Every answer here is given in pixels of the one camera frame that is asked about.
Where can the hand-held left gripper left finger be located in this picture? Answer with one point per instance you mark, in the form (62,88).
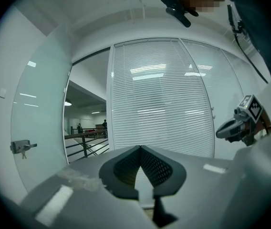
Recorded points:
(123,185)

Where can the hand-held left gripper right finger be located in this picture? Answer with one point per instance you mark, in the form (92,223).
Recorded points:
(166,182)

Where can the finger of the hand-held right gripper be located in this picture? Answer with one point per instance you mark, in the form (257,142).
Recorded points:
(227,129)

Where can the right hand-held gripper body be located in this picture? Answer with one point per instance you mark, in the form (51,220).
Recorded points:
(251,118)

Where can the narrow white window blind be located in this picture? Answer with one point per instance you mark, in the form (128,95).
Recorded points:
(221,75)

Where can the black metal railing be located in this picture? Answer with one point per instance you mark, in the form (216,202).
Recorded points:
(87,142)

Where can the wide white window blind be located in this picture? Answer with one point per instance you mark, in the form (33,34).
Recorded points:
(159,96)

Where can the round ceiling lamp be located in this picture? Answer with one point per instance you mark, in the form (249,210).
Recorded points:
(68,102)

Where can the hanging keys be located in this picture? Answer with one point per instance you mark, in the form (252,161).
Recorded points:
(24,155)

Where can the metal door lock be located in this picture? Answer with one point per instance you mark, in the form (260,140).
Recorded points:
(21,147)

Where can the frosted glass door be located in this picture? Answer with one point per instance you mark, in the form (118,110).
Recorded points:
(40,108)

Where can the black head-worn camera mount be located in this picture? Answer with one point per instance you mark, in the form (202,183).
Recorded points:
(176,7)

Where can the white wall switch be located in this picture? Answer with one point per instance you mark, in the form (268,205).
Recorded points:
(2,92)

